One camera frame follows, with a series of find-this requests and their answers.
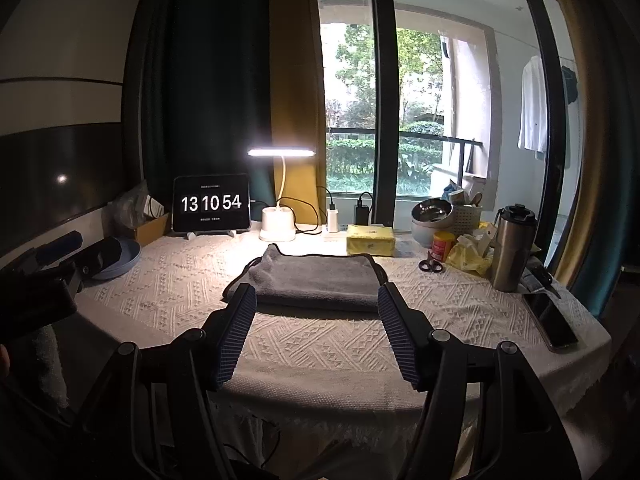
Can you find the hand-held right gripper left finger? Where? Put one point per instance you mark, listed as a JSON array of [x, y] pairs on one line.
[[235, 335]]

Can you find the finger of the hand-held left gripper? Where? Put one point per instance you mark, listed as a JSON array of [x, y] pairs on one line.
[[100, 257], [60, 246]]

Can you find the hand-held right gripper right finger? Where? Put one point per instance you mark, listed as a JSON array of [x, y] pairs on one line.
[[400, 340]]

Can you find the grey towel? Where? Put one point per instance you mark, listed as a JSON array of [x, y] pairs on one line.
[[310, 275]]

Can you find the blue plate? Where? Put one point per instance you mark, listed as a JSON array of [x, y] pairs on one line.
[[125, 257]]

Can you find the cardboard box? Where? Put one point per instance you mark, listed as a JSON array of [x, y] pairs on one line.
[[150, 230]]

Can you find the clear plastic bag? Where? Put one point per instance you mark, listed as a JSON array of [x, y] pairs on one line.
[[127, 207]]

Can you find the white knitted tablecloth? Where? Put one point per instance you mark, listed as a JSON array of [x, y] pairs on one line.
[[320, 350]]

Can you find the black scissors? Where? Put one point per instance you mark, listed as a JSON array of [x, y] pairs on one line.
[[431, 264]]

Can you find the small orange jar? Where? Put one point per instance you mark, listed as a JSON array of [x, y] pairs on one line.
[[443, 247]]

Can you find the yellow tissue pack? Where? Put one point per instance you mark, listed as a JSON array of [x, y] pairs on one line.
[[370, 240]]

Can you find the yellow plastic bag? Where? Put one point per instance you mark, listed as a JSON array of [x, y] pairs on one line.
[[467, 259]]

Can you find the grey bowl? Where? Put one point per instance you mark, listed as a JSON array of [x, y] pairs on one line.
[[425, 234]]

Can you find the white desk lamp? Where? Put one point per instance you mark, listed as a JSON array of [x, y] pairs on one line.
[[276, 222]]

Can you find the white power strip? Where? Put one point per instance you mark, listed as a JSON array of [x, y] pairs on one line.
[[340, 234]]

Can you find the tablet with clock display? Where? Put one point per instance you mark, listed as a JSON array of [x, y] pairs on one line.
[[211, 203]]

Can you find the black charger plug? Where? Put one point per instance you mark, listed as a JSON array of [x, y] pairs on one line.
[[361, 214]]

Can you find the steel bowl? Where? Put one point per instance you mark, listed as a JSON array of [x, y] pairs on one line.
[[430, 210]]

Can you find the steel tumbler with black lid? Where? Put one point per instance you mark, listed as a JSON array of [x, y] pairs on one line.
[[510, 255]]

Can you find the white charger plug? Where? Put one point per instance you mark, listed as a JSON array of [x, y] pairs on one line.
[[332, 217]]

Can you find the white plastic basket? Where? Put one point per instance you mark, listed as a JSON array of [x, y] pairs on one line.
[[467, 217]]

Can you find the black smartphone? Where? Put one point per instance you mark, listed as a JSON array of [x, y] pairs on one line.
[[550, 320]]

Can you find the dark green curtain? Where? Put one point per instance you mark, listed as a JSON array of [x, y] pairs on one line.
[[210, 85]]

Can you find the black balcony railing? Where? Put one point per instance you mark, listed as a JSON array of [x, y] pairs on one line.
[[450, 138]]

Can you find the white hanging shirt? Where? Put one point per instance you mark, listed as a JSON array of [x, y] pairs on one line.
[[532, 105]]

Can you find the yellow curtain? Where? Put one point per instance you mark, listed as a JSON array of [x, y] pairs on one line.
[[295, 70]]

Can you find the teal hanging garment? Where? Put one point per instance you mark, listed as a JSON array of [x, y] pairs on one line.
[[569, 82]]

